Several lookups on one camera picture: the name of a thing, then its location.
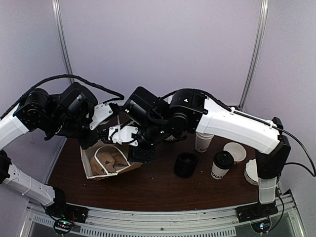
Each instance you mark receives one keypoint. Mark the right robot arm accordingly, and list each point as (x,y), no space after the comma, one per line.
(197,111)

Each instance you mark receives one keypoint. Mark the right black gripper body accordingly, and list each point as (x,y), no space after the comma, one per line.
(149,155)

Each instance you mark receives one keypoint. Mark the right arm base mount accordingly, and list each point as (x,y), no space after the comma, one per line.
(259,216)

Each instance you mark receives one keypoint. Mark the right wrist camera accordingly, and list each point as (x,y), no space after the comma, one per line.
(119,134)

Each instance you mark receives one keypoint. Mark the metal wall post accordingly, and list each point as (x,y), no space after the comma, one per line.
(261,27)
(61,35)

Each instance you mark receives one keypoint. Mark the right metal wall post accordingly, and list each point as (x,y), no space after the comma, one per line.
(261,27)

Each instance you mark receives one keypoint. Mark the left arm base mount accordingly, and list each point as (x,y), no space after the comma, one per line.
(66,218)

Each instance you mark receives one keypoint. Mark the left metal wall post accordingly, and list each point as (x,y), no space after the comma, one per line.
(61,35)

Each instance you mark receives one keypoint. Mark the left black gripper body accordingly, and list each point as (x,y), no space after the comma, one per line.
(85,143)

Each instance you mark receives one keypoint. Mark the stack of white paper cups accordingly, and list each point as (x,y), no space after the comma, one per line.
(202,142)

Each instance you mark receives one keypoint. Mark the stack of black lids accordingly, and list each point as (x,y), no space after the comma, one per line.
(185,165)

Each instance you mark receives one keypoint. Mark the white paper coffee cup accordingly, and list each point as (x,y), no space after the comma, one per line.
(218,173)

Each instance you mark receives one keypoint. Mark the aluminium front rail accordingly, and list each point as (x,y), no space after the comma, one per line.
(218,222)

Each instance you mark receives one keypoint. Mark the brown paper bag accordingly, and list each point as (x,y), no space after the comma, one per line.
(87,154)

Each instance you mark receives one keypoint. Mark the white round bowl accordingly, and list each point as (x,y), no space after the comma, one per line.
(237,151)

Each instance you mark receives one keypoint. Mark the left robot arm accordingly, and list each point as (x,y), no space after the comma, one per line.
(69,114)

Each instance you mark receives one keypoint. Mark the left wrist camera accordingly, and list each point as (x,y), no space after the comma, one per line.
(103,112)

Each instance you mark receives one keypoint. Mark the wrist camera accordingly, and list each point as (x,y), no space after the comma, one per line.
(103,112)
(119,134)

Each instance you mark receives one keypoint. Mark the cardboard cup carrier tray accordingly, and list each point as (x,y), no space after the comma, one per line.
(110,161)

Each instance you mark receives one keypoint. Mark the white scalloped bowl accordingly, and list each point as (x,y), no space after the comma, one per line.
(250,172)

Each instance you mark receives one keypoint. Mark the black cup lid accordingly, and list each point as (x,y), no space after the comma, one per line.
(223,160)

